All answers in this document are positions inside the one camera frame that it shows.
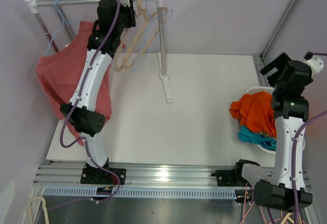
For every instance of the white plastic laundry basket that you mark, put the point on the white plastic laundry basket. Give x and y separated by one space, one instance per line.
260 91

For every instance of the orange t shirt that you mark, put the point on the orange t shirt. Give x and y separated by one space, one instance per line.
254 111

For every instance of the metal clothes rack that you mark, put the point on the metal clothes rack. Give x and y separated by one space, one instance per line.
153 5

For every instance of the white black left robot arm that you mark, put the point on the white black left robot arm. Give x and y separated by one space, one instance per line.
80 112

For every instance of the beige wooden hanger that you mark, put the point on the beige wooden hanger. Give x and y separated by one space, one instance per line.
148 19
125 52

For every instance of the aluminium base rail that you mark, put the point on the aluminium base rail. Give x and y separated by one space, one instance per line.
138 175

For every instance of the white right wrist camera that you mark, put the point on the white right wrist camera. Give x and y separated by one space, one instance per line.
314 61

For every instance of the beige hanger on floor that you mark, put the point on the beige hanger on floor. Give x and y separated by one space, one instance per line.
33 206

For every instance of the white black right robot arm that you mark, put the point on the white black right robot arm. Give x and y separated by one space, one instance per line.
285 189

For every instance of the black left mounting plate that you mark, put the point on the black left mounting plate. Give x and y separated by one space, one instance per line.
96 176

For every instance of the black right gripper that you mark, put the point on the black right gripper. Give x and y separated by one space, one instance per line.
281 62

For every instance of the black mounting plate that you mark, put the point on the black mounting plate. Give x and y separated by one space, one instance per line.
96 176
227 178

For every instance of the teal t shirt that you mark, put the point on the teal t shirt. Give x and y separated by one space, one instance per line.
246 135

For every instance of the white slotted cable duct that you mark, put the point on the white slotted cable duct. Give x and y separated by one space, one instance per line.
142 192

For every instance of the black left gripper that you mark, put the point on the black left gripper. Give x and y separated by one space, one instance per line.
131 13

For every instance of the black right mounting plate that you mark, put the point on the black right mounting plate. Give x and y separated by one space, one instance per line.
227 178

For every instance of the pink t shirt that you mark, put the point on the pink t shirt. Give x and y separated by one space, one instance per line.
60 73

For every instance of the wooden hanger on floor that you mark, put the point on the wooden hanger on floor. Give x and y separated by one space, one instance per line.
287 219

